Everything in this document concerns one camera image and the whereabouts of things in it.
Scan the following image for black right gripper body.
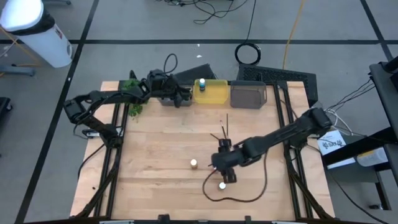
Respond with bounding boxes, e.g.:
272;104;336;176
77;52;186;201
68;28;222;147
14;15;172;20
211;150;246;173

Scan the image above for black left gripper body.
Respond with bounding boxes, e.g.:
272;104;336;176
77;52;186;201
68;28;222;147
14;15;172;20
148;68;187;101

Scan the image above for grey plastic bin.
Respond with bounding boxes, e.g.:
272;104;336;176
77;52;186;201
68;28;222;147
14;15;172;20
229;80;267;110
157;80;194;108

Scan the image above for black flat panel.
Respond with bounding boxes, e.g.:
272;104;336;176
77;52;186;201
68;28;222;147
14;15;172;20
172;63;218;85

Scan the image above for yellow translucent plastic bin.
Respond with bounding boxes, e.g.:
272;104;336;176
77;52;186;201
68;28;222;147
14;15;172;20
193;78;229;105

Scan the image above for green plant sprig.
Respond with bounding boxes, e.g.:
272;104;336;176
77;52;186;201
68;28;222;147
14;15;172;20
119;78;149;118

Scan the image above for white trash can black bag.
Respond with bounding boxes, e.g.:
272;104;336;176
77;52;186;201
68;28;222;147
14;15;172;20
0;0;74;68

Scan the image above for translucent plastic container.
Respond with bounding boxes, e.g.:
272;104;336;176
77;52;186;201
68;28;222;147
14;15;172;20
356;147;389;167

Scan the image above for grey desk foot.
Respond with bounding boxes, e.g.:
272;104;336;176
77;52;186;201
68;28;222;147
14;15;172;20
0;64;35;77

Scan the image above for dark grey equipment cart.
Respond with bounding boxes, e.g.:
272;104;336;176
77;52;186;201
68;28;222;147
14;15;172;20
322;55;398;215

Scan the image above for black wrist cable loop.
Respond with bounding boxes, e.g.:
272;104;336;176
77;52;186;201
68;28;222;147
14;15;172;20
162;53;179;76

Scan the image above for brown right arm cable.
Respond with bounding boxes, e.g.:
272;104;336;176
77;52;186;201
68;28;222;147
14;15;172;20
201;149;270;203

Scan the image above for coiled black cable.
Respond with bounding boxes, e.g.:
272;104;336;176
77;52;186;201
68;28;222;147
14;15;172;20
234;42;262;66

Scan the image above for tangled black floor cables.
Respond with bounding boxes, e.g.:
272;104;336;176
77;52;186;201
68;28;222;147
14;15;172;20
155;0;249;26

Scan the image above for black aluminium robot frame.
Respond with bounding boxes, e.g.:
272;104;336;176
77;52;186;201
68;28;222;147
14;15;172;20
70;70;336;220

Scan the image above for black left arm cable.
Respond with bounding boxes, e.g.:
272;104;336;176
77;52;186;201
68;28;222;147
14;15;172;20
76;142;106;180

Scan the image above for white cable bundle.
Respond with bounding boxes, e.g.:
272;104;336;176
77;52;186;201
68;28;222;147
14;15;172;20
310;105;355;138

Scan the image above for thick yellow hanging cable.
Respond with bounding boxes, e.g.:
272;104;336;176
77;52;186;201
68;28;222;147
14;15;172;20
281;0;307;70

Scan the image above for thin yellow cable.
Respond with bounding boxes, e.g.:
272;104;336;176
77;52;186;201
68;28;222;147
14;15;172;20
0;27;41;68

